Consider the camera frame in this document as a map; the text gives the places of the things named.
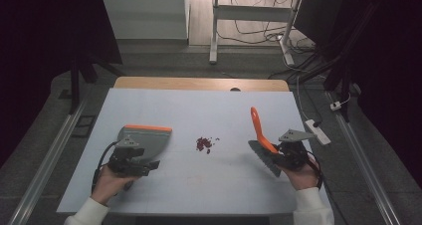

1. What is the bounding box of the aluminium floor rail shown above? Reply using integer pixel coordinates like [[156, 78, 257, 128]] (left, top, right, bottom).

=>
[[325, 91, 403, 225], [7, 100, 88, 225]]

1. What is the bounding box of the orange brush with grey bristles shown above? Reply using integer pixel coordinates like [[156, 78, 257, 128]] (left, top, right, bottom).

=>
[[247, 106, 283, 178]]

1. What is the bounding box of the pile of red crumbs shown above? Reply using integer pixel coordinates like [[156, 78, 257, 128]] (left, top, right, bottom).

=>
[[195, 136, 221, 155]]

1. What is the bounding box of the tangle of black floor cables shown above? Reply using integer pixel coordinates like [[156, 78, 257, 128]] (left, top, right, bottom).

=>
[[217, 0, 317, 55]]

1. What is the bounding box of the grey dustpan with orange edge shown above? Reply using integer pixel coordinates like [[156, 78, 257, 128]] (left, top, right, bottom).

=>
[[117, 123, 173, 190]]

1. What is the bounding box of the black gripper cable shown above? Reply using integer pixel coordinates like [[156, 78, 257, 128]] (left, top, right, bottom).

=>
[[306, 150, 324, 190], [91, 140, 119, 193]]

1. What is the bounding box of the white cabinet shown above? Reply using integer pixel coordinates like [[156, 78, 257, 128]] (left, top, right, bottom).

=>
[[100, 0, 190, 41]]

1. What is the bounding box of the black floor plate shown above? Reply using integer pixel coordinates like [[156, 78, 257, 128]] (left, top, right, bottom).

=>
[[71, 113, 98, 139]]

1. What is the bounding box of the person's right hand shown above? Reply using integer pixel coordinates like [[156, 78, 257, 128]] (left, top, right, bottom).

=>
[[276, 156, 321, 191]]

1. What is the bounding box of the black metal stand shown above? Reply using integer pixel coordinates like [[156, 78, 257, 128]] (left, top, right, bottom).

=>
[[67, 50, 126, 115]]

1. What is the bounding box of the white desk frame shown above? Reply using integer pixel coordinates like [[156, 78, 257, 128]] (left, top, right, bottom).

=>
[[208, 0, 304, 67]]

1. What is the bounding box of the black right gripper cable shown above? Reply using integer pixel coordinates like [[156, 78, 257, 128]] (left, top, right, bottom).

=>
[[306, 150, 324, 190]]

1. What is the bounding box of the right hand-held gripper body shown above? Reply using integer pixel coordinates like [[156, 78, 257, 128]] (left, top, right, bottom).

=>
[[276, 128, 317, 171]]

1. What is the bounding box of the black tripod stand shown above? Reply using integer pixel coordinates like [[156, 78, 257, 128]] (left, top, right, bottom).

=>
[[297, 0, 382, 123]]

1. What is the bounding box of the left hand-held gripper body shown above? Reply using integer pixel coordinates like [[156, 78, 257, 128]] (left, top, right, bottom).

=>
[[107, 134, 160, 178]]

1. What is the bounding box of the black curtain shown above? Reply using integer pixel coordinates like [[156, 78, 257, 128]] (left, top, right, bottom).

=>
[[0, 0, 123, 168], [293, 0, 422, 188]]

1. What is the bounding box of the white table cover sheet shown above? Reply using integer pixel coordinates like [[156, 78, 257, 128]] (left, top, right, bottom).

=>
[[56, 88, 333, 217]]

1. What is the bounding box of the person's left hand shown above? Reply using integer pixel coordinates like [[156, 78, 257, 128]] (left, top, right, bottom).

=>
[[91, 164, 140, 206]]

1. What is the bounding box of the white power strip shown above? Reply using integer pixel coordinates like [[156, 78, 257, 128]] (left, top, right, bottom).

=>
[[304, 118, 332, 146]]

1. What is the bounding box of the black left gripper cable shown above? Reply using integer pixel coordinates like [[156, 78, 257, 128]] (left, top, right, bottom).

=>
[[91, 140, 119, 193]]

